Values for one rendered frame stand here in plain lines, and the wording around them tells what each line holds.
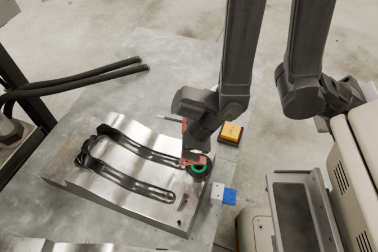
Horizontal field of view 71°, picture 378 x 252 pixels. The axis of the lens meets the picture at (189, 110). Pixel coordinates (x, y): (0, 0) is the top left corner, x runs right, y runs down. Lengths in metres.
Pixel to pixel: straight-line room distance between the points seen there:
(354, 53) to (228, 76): 2.45
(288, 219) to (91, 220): 0.57
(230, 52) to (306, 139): 1.66
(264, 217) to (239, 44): 1.11
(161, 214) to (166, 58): 0.75
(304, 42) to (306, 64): 0.05
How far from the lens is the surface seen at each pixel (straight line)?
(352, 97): 0.61
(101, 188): 0.83
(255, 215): 1.44
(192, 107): 0.56
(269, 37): 2.81
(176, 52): 1.31
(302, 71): 0.51
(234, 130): 0.97
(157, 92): 1.14
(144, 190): 0.83
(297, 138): 2.05
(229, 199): 0.85
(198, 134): 0.64
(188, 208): 0.81
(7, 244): 0.89
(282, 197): 0.66
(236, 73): 0.49
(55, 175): 0.96
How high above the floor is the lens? 1.64
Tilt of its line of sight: 52 degrees down
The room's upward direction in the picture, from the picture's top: 3 degrees counter-clockwise
